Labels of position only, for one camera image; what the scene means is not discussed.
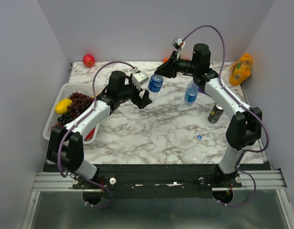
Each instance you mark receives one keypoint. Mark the clear bottle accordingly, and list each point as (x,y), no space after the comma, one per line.
(154,86)
(191,93)

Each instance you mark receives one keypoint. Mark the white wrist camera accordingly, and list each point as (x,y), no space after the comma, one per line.
(139,79)
(178,44)

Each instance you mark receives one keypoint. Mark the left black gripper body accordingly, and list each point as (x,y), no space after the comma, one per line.
(132,93)

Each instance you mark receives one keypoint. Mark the red dragon fruit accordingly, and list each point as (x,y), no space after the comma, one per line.
(90,135)

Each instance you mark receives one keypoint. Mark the red apple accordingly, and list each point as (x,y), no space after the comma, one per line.
(88,60)

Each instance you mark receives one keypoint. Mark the purple toothpaste box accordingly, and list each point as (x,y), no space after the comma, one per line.
(200,90)

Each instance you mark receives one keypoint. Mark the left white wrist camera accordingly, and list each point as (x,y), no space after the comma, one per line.
(139,79)

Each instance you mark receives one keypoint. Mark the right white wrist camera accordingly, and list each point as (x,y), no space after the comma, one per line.
(178,44)

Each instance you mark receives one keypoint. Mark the aluminium frame rail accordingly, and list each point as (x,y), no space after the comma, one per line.
(265,180)

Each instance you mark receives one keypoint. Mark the black drink can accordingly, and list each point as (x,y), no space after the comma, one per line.
(215,114)

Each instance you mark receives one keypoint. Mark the orange snack bag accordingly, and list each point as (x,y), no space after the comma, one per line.
(241,70)

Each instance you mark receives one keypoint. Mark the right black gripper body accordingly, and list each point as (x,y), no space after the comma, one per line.
(183,66)

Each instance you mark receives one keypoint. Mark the yellow lemon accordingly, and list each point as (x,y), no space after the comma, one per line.
(62,106)

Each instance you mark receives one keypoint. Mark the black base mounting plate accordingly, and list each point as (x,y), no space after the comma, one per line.
(158,182)

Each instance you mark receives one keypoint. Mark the white plastic basket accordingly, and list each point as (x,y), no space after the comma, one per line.
(65,92)

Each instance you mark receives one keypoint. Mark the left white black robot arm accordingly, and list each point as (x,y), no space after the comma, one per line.
(66,142)

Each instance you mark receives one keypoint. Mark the dark purple grape bunch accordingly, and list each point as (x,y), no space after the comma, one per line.
(80,103)

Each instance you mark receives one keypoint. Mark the red grape bunch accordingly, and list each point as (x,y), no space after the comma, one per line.
(55,125)

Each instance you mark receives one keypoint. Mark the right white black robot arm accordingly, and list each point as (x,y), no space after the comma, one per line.
(244,128)

